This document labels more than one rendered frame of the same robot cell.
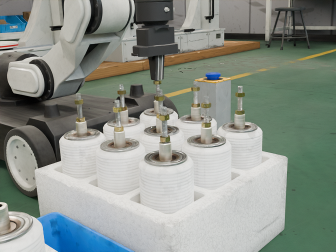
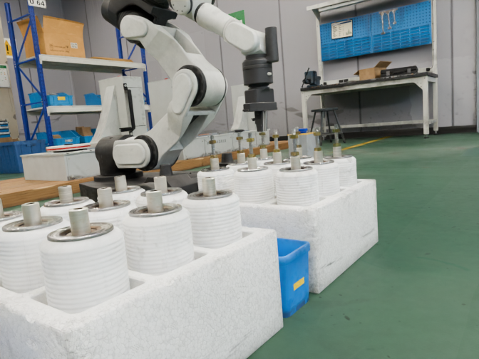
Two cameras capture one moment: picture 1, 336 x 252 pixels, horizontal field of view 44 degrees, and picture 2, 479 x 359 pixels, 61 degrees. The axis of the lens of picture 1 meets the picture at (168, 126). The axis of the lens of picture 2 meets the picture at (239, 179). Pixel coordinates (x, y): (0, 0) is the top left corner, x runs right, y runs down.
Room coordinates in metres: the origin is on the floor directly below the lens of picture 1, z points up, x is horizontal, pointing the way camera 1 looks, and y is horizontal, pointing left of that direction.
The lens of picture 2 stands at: (-0.21, 0.22, 0.37)
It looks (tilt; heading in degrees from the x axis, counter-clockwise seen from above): 8 degrees down; 355
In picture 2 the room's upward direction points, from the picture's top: 5 degrees counter-clockwise
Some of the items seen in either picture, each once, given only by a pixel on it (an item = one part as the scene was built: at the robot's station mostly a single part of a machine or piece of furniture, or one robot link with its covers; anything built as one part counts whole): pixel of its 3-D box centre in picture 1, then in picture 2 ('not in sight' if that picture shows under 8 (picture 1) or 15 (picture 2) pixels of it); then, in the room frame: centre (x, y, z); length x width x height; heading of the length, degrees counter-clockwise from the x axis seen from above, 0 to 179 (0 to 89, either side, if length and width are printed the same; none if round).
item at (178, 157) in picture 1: (165, 158); (296, 169); (0.69, 0.01, 0.25); 0.08 x 0.08 x 0.01
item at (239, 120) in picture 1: (239, 121); (337, 152); (0.86, -0.15, 0.26); 0.02 x 0.02 x 0.03
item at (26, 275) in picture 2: not in sight; (43, 287); (0.37, 0.46, 0.16); 0.10 x 0.10 x 0.18
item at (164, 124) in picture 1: (164, 128); (294, 145); (0.69, 0.01, 0.30); 0.01 x 0.01 x 0.08
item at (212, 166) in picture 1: (206, 184); (320, 199); (0.77, -0.07, 0.16); 0.10 x 0.10 x 0.18
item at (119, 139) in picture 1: (119, 139); (251, 164); (0.76, 0.09, 0.26); 0.02 x 0.02 x 0.03
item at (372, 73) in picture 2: not in sight; (372, 72); (5.11, -2.17, 0.87); 0.40 x 0.30 x 0.23; 35
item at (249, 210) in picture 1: (164, 200); (281, 222); (0.85, 0.01, 0.09); 0.39 x 0.39 x 0.18; 48
